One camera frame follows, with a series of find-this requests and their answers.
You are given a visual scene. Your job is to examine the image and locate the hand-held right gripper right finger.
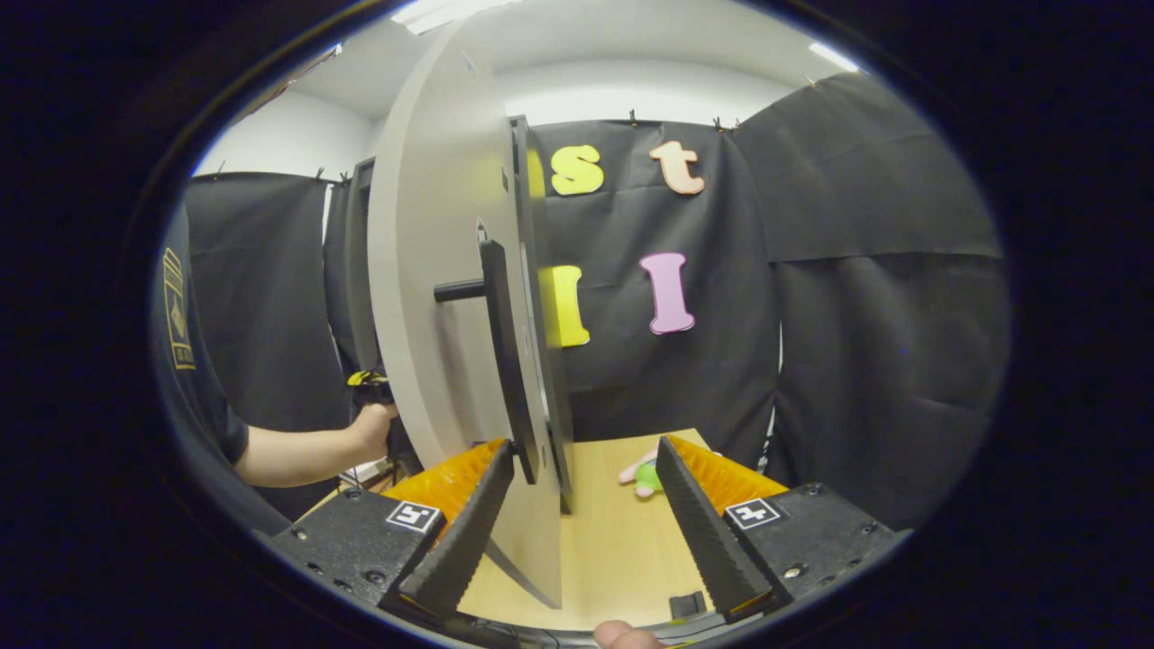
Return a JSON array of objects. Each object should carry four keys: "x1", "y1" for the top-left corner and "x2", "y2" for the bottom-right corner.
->
[{"x1": 655, "y1": 435, "x2": 913, "y2": 623}]

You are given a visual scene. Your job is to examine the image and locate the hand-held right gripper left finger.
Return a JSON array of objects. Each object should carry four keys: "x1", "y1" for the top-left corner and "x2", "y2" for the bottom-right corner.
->
[{"x1": 270, "y1": 439, "x2": 516, "y2": 621}]

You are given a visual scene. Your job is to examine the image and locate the grey cabinet door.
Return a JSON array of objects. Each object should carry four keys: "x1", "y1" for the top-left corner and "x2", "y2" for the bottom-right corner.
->
[{"x1": 367, "y1": 22, "x2": 579, "y2": 610}]

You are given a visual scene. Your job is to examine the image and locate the black cabinet door handle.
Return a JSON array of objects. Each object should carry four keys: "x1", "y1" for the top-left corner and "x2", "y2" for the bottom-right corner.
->
[{"x1": 433, "y1": 238, "x2": 543, "y2": 486}]

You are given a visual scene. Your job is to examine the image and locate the pink green plush toy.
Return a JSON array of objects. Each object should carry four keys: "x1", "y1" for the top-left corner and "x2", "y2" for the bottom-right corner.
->
[{"x1": 618, "y1": 448, "x2": 669, "y2": 499}]

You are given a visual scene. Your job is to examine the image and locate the person's dark shirt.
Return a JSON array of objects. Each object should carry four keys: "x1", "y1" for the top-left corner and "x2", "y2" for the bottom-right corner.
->
[{"x1": 151, "y1": 202, "x2": 292, "y2": 540}]

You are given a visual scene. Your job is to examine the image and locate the black backdrop cloth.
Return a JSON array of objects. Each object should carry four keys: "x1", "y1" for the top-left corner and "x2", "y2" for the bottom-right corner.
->
[{"x1": 184, "y1": 71, "x2": 1012, "y2": 535}]

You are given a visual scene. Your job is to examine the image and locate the small ceiling light panel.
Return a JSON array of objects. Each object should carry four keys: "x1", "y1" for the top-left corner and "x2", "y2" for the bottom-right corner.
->
[{"x1": 808, "y1": 41, "x2": 860, "y2": 74}]

